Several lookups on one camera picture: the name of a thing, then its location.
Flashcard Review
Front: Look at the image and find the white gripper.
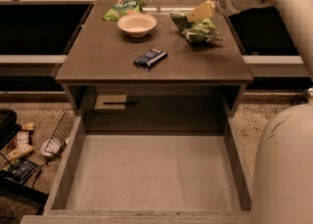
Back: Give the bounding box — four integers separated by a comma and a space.
187, 0, 243, 22

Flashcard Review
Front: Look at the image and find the green jalapeno chip bag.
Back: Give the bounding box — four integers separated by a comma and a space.
170, 12, 222, 43

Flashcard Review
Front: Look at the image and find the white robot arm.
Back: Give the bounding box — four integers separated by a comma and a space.
188, 0, 313, 224

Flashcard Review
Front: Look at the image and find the light green snack bag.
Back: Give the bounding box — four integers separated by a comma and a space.
103, 0, 147, 22

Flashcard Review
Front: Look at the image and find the grey counter cabinet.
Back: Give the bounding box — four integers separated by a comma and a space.
56, 3, 252, 133

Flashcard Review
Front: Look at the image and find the grey open drawer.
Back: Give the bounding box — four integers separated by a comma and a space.
21, 119, 252, 224

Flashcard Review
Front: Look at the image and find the white paper bowl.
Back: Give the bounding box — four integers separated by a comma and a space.
117, 13, 157, 38

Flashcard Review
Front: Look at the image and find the dark blue snack packet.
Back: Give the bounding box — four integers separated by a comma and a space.
133, 49, 167, 69

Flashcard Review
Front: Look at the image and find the white round disc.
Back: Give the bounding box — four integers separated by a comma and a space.
40, 139, 62, 157

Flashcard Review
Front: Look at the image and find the cream snack wrapper on floor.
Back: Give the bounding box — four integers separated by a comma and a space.
5, 122, 34, 161

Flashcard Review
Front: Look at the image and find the black bin left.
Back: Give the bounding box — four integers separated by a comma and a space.
0, 109, 22, 150

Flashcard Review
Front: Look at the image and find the dark blue packet on floor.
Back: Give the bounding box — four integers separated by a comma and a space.
0, 158, 40, 183

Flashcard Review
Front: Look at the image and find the black wire basket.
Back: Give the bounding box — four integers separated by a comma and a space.
48, 110, 75, 155

